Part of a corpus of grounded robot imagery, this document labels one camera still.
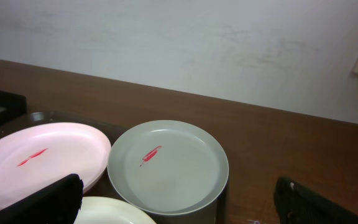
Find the pink plate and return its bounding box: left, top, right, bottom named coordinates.
left=0, top=123, right=111, bottom=210

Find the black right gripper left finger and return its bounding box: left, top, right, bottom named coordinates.
left=0, top=174, right=83, bottom=224

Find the cream white plate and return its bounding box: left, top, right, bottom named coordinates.
left=74, top=197, right=155, bottom=224

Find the dark brown serving tray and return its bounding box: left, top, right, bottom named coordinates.
left=0, top=111, right=229, bottom=224

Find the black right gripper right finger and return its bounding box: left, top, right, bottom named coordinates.
left=273, top=177, right=358, bottom=224

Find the grey plate with red stain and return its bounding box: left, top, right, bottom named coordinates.
left=107, top=120, right=229, bottom=216

